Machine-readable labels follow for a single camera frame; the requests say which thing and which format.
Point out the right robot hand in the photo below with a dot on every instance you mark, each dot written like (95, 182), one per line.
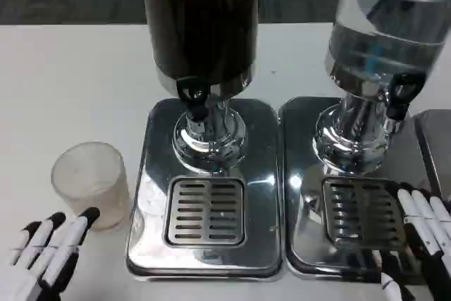
(431, 237)

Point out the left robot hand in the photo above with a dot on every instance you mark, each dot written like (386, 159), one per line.
(53, 255)

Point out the clear ribbed glass cup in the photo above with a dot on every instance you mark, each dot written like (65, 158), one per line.
(89, 177)

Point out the black tap of coffee dispenser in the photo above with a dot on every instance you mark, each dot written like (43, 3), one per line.
(192, 98)

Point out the slotted grid in water tray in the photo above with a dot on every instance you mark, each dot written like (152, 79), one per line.
(363, 209)

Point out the steel tray without dispenser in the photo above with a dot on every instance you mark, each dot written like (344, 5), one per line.
(435, 139)

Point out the steel tray under water dispenser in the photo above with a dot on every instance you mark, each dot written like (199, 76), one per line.
(303, 188)

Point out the black tap of water dispenser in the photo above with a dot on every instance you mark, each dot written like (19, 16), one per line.
(401, 100)

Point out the slotted grid in coffee tray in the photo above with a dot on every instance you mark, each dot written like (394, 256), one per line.
(204, 213)

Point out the steel tray under coffee dispenser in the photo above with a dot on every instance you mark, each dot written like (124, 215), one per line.
(260, 209)

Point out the dark coffee drink dispenser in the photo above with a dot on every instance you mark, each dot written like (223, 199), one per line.
(201, 19)

